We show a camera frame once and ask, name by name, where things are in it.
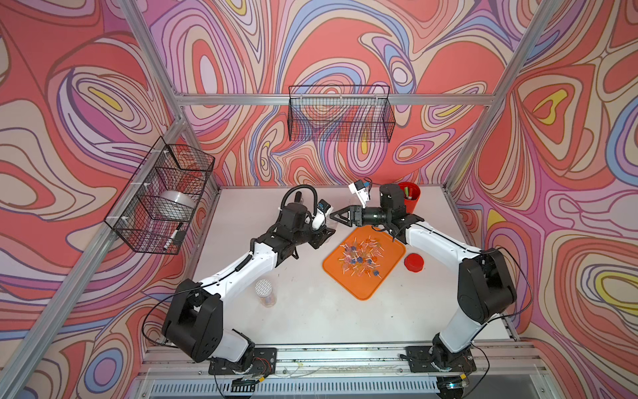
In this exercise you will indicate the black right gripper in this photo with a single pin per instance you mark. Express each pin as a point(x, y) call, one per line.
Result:
point(354, 216)

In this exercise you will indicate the red cup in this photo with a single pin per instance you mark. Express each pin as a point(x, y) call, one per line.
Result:
point(415, 192)

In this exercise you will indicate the left black wire basket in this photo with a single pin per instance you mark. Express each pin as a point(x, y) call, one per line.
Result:
point(166, 190)

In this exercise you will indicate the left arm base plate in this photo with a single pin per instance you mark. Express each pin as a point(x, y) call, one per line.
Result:
point(260, 361)

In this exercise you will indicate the orange plastic tray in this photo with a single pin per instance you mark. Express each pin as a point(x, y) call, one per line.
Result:
point(364, 287)

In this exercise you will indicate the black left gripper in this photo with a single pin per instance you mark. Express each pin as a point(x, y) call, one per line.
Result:
point(321, 234)

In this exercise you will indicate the black wire basket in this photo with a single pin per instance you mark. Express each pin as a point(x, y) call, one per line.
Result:
point(340, 113)
point(166, 190)

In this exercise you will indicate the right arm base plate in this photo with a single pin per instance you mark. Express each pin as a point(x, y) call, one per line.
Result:
point(438, 359)

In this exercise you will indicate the candies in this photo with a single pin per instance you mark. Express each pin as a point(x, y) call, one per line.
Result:
point(361, 257)

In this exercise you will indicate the red jar lid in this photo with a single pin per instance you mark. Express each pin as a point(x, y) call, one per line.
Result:
point(414, 263)

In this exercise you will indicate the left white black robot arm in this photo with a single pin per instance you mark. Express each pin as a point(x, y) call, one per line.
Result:
point(195, 319)

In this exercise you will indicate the white roll in basket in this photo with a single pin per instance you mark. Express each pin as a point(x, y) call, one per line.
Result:
point(174, 206)

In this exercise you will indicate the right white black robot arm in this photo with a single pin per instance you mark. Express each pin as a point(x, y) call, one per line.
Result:
point(485, 287)

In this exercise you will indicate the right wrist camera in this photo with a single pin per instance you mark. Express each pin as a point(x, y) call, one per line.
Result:
point(362, 190)

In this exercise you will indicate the black marker in basket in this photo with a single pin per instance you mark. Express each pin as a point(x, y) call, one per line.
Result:
point(171, 239)

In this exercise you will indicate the white lid jar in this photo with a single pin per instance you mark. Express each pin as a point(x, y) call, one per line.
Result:
point(265, 292)

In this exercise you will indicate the back black wire basket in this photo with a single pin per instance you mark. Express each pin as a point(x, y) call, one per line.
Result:
point(340, 113)

